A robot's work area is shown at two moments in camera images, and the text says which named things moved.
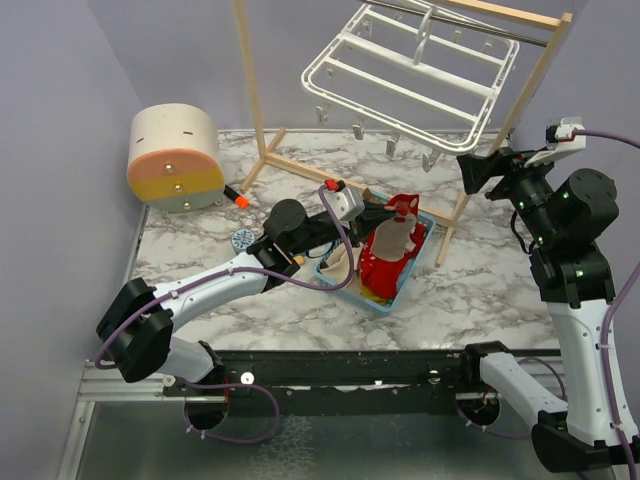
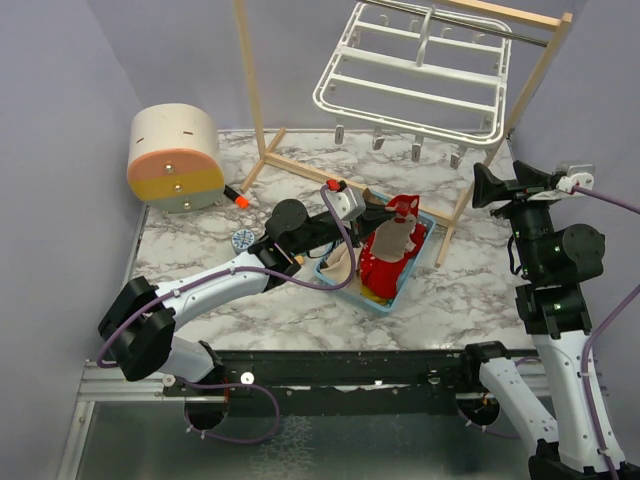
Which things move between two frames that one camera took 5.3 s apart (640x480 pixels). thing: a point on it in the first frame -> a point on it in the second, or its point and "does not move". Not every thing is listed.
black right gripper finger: x=515 y=159 -> x=530 y=176
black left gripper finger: x=376 y=207 does not move
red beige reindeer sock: x=392 y=239 does not move
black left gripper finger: x=372 y=216 does not move
